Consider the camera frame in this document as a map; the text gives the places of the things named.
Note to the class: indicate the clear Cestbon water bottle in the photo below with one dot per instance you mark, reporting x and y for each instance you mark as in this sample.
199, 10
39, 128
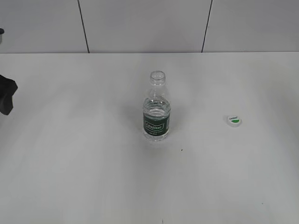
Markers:
156, 108

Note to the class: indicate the white green bottle cap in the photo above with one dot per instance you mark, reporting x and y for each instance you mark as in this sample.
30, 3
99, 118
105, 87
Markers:
233, 120

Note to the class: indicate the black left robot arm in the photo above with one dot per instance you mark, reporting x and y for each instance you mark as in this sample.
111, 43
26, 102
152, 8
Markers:
8, 87

